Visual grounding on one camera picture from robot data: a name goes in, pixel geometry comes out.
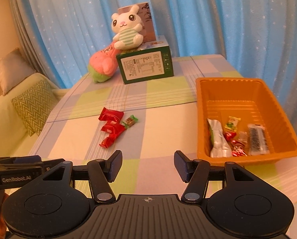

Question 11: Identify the silver white foil packet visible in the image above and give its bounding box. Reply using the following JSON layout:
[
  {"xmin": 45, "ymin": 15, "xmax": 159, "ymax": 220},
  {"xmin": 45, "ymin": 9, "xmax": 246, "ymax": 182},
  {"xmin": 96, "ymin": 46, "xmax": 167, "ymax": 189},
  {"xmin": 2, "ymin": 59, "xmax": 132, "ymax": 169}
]
[{"xmin": 208, "ymin": 119, "xmax": 232, "ymax": 158}]

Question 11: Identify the large red snack packet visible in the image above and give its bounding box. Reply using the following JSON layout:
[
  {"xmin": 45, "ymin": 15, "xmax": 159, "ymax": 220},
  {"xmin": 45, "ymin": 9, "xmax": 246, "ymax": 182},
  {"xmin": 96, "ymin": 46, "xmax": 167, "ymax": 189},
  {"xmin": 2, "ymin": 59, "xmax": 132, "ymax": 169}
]
[{"xmin": 98, "ymin": 107, "xmax": 124, "ymax": 123}]

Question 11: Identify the green brown candy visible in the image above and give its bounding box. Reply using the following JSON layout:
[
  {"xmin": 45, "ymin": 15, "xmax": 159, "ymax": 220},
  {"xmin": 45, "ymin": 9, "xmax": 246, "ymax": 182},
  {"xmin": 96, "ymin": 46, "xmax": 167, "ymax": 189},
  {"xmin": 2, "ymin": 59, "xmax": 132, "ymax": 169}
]
[{"xmin": 122, "ymin": 115, "xmax": 138, "ymax": 129}]

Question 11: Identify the brown cube candy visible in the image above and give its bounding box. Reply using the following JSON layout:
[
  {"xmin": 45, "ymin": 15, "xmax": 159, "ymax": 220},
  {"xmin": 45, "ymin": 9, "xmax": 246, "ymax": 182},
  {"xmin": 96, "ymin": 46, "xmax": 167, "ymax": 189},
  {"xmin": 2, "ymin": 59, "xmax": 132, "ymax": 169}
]
[{"xmin": 237, "ymin": 131, "xmax": 248, "ymax": 146}]

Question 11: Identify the yellow green candy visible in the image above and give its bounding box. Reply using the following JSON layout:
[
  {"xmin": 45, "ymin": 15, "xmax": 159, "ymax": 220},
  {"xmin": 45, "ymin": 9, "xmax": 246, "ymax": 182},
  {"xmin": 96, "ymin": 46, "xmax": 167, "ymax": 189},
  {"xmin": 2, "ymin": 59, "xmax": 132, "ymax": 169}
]
[{"xmin": 224, "ymin": 116, "xmax": 241, "ymax": 132}]

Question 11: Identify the clear black seaweed packet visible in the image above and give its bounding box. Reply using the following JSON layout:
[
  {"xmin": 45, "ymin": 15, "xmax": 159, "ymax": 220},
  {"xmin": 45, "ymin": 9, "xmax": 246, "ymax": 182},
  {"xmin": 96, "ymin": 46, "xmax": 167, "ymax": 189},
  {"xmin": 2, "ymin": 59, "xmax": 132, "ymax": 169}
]
[{"xmin": 248, "ymin": 124, "xmax": 269, "ymax": 155}]

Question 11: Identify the plaid tablecloth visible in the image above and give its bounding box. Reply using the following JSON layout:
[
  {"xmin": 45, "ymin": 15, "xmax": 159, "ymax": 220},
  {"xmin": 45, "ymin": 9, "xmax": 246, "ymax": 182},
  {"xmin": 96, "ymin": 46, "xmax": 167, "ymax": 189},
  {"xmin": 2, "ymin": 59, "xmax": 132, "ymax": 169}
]
[{"xmin": 4, "ymin": 54, "xmax": 297, "ymax": 239}]

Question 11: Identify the green zigzag cushion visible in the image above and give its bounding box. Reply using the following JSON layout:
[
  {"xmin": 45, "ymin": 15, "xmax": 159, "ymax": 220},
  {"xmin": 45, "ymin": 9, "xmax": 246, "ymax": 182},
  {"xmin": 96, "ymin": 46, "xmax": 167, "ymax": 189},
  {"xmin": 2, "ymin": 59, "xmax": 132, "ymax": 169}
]
[{"xmin": 11, "ymin": 80, "xmax": 58, "ymax": 136}]

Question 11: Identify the orange plastic tray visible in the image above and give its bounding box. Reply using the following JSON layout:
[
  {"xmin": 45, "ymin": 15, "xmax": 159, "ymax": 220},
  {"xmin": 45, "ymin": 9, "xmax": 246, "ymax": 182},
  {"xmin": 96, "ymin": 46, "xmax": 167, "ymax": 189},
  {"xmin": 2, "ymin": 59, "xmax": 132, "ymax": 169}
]
[{"xmin": 196, "ymin": 78, "xmax": 297, "ymax": 166}]

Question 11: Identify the beige grey cushion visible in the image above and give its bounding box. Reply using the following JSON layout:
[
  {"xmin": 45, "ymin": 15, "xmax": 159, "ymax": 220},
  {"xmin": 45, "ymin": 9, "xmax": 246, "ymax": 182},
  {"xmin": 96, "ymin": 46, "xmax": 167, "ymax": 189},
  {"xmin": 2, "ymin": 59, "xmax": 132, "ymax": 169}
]
[{"xmin": 0, "ymin": 48, "xmax": 35, "ymax": 95}]

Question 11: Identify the pink green star plush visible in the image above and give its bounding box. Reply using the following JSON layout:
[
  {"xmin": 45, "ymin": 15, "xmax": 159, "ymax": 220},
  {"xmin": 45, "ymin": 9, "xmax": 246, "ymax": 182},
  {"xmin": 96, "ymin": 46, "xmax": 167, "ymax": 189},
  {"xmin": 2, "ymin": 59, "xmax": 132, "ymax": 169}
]
[{"xmin": 88, "ymin": 42, "xmax": 120, "ymax": 83}]

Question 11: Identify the green white carton box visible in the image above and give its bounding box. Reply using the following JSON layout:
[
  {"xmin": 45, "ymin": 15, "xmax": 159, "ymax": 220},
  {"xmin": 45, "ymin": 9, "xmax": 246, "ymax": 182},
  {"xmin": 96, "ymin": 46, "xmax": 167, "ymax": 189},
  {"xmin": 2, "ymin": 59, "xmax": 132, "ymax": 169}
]
[{"xmin": 116, "ymin": 35, "xmax": 174, "ymax": 84}]

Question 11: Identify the white rabbit plush toy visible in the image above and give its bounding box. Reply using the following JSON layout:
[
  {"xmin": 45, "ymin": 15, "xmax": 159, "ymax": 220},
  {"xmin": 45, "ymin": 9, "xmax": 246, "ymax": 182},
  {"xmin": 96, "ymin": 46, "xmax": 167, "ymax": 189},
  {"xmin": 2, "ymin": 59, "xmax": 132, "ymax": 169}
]
[{"xmin": 111, "ymin": 5, "xmax": 144, "ymax": 50}]

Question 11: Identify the blue star curtain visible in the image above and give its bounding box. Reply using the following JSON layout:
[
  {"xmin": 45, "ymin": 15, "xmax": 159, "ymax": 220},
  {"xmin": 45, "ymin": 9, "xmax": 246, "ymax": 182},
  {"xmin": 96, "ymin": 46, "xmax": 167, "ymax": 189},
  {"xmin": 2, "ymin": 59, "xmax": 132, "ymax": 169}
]
[{"xmin": 10, "ymin": 0, "xmax": 297, "ymax": 133}]

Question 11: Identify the brown white paper box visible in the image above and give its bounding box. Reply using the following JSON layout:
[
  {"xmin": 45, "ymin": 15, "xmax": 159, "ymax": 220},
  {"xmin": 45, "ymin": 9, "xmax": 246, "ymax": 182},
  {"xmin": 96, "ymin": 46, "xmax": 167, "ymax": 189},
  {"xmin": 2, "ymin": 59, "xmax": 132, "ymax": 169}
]
[{"xmin": 117, "ymin": 2, "xmax": 156, "ymax": 43}]

